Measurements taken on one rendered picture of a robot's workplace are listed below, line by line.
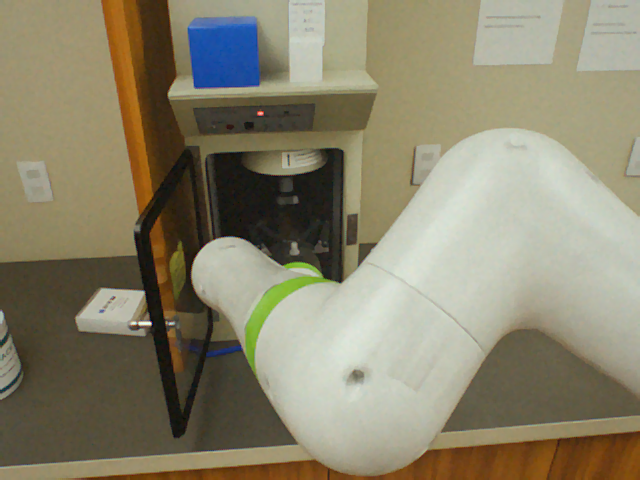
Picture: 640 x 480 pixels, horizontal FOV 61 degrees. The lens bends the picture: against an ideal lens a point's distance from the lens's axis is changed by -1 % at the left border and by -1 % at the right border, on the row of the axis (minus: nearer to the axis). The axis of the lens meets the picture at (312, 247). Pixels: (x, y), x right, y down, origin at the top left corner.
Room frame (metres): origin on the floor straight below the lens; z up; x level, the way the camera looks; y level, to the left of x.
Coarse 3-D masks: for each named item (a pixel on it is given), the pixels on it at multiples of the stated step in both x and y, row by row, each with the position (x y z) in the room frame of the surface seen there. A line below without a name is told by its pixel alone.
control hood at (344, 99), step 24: (288, 72) 0.94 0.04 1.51; (336, 72) 0.94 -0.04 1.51; (360, 72) 0.94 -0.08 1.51; (168, 96) 0.82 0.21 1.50; (192, 96) 0.83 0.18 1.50; (216, 96) 0.83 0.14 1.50; (240, 96) 0.83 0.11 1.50; (264, 96) 0.84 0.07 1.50; (288, 96) 0.84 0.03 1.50; (312, 96) 0.85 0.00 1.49; (336, 96) 0.85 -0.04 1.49; (360, 96) 0.86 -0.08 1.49; (192, 120) 0.87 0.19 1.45; (336, 120) 0.91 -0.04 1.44; (360, 120) 0.91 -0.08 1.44
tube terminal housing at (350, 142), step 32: (192, 0) 0.94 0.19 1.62; (224, 0) 0.94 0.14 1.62; (256, 0) 0.95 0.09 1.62; (352, 0) 0.96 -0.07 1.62; (288, 32) 0.95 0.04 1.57; (352, 32) 0.96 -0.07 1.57; (288, 64) 0.95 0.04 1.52; (352, 64) 0.96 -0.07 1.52; (352, 160) 0.96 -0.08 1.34; (352, 192) 0.96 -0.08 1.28; (352, 256) 0.96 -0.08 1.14; (224, 320) 0.94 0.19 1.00
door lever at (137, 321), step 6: (144, 294) 0.73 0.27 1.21; (144, 300) 0.71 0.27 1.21; (138, 306) 0.70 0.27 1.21; (144, 306) 0.70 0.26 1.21; (138, 312) 0.68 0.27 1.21; (144, 312) 0.69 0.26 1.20; (132, 318) 0.67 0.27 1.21; (138, 318) 0.67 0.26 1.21; (144, 318) 0.68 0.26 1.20; (132, 324) 0.65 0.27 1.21; (138, 324) 0.66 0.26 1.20; (144, 324) 0.66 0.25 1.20; (132, 330) 0.65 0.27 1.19; (138, 330) 0.65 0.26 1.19
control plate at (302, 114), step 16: (208, 112) 0.86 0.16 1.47; (224, 112) 0.86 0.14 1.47; (240, 112) 0.86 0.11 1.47; (256, 112) 0.87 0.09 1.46; (272, 112) 0.87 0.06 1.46; (304, 112) 0.88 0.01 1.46; (208, 128) 0.89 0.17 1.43; (224, 128) 0.90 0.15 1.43; (240, 128) 0.90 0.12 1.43; (256, 128) 0.90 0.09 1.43; (272, 128) 0.91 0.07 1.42; (288, 128) 0.91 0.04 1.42; (304, 128) 0.92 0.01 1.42
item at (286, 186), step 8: (280, 176) 1.02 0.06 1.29; (288, 176) 1.02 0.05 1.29; (280, 184) 1.01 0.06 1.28; (288, 184) 1.01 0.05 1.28; (272, 192) 1.01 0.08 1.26; (280, 192) 1.01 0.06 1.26; (288, 192) 1.01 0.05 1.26; (296, 192) 1.01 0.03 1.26; (304, 192) 1.01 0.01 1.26; (272, 200) 0.99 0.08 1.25; (280, 200) 0.98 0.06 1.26; (288, 200) 0.98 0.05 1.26; (296, 200) 0.99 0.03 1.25; (304, 200) 1.00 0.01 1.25
